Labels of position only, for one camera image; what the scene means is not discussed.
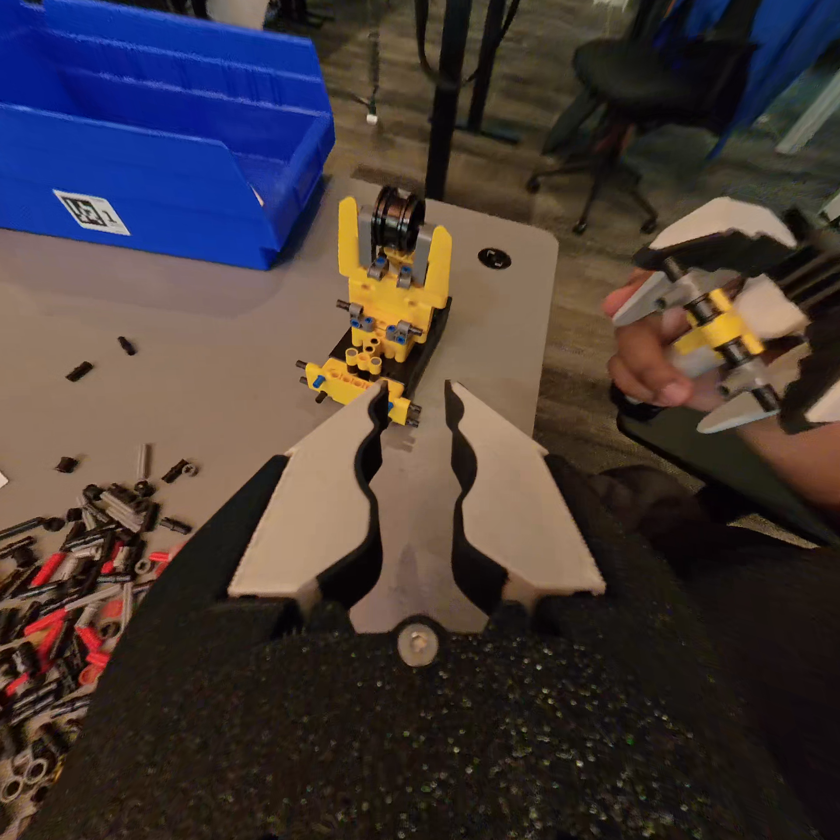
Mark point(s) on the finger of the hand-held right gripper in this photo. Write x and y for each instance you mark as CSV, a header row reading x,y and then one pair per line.
x,y
771,312
722,220

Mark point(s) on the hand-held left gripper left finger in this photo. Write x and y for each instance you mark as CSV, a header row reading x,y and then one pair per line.
x,y
302,518

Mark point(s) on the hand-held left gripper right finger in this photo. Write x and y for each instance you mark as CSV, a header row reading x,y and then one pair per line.
x,y
525,518

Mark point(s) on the yellow brick assembly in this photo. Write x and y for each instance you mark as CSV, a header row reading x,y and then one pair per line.
x,y
715,328

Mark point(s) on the pile of small brick pieces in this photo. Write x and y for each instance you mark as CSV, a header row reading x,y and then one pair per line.
x,y
52,630

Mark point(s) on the person's right forearm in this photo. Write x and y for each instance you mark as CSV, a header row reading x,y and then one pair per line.
x,y
787,463

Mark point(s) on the person's right hand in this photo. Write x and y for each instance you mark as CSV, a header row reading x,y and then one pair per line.
x,y
640,367

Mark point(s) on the black brick pin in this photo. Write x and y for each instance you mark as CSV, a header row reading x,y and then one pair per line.
x,y
176,524
65,464
79,371
127,346

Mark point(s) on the black brick connector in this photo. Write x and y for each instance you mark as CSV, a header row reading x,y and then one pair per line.
x,y
180,469

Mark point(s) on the person's dark clothing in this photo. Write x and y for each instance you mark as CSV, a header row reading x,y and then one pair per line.
x,y
663,518

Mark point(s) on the grey brick pin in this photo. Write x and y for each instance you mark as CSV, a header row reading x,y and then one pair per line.
x,y
142,459

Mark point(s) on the black office chair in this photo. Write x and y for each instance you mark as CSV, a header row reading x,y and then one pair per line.
x,y
630,72

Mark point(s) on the blue cloth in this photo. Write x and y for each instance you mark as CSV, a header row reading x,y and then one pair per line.
x,y
787,52

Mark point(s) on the yellow toy brick model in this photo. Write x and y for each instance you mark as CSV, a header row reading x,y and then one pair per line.
x,y
394,295

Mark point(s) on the black table leg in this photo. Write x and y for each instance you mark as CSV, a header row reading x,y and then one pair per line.
x,y
487,65
446,98

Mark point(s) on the blue plastic storage bin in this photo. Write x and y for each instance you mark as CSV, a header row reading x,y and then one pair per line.
x,y
164,164

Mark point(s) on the white post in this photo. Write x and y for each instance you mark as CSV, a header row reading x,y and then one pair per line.
x,y
810,115

